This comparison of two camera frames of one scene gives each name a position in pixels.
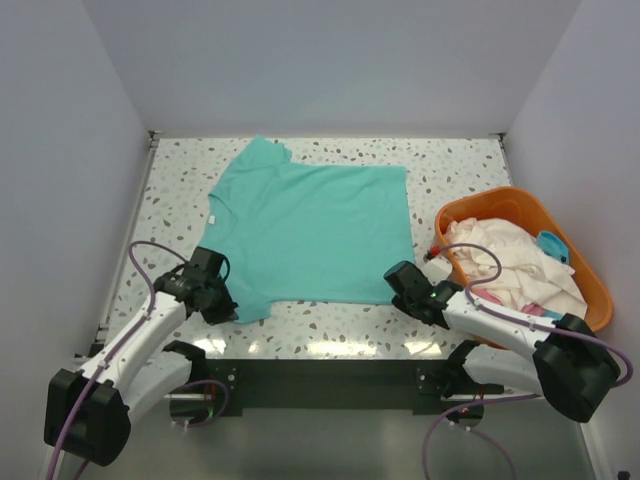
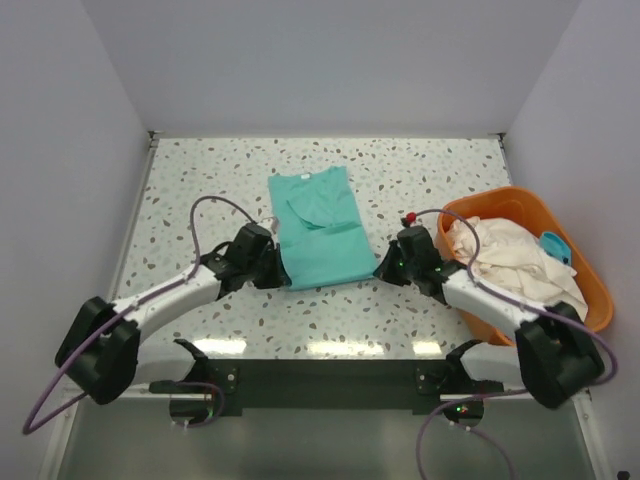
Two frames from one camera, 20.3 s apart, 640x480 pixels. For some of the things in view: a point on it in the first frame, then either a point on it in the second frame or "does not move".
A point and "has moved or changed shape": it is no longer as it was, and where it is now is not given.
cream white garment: x=529 y=274 does not move
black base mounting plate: x=429 y=386 does not move
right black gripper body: x=407 y=301 -> x=393 y=263
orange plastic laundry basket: x=529 y=211 does not move
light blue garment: x=553 y=245 does not move
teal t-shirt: x=308 y=233 has moved or changed shape
